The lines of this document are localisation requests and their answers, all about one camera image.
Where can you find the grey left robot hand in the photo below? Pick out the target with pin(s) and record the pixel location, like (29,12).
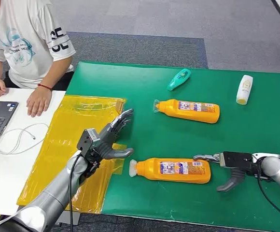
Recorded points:
(107,141)

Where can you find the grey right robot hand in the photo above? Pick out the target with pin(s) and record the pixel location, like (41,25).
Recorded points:
(236,177)

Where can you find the orange bottle with clear cap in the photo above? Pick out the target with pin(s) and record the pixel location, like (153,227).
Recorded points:
(154,171)
(173,110)

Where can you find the person's left forearm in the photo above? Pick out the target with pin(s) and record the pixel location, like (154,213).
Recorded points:
(57,72)

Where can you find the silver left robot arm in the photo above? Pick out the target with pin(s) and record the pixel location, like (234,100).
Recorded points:
(51,200)

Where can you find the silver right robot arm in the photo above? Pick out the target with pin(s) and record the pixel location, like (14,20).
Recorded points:
(278,174)

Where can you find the white bottle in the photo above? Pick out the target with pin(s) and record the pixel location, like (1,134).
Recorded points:
(244,89)

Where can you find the teal bottle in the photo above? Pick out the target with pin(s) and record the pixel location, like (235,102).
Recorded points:
(178,79)

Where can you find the green mat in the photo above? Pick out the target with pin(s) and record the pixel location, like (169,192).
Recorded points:
(238,137)

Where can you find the yellow plastic sheet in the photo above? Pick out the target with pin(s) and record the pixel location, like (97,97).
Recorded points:
(67,128)

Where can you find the person's left hand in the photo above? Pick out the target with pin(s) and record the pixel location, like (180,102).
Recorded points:
(37,102)

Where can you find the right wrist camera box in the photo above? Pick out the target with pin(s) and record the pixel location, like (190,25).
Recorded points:
(238,160)

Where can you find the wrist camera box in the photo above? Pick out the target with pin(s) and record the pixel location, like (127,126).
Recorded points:
(87,141)
(238,160)

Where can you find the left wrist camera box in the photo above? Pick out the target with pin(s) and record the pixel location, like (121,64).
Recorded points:
(87,141)

